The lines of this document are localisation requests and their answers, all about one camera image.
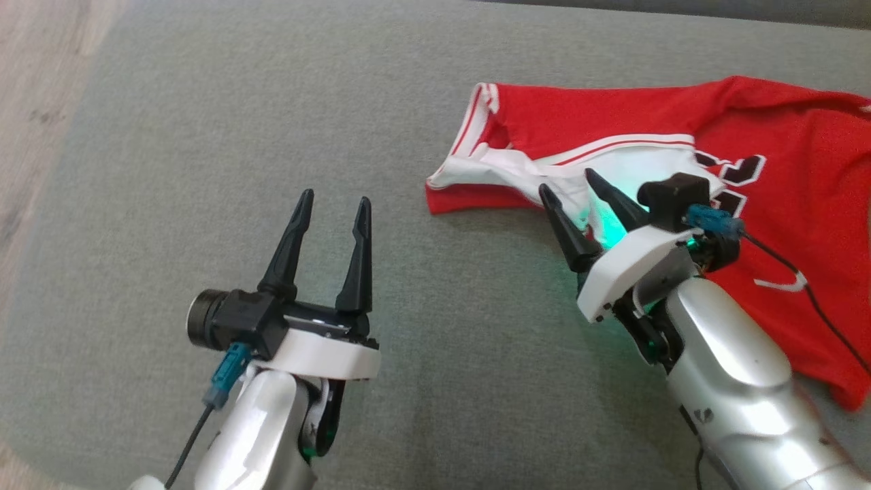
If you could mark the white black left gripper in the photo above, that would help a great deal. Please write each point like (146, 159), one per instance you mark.
(326, 354)

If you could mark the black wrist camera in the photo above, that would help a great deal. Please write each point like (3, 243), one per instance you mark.
(238, 320)
(674, 197)

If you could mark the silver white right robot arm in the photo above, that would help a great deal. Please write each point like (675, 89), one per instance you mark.
(742, 381)

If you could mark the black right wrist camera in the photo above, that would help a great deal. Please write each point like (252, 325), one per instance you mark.
(674, 197)

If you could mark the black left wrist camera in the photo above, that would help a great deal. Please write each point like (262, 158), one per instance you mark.
(238, 320)

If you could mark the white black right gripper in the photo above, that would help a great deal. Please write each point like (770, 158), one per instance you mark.
(633, 269)

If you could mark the red jersey with striped trim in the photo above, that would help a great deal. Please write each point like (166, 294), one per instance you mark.
(803, 224)

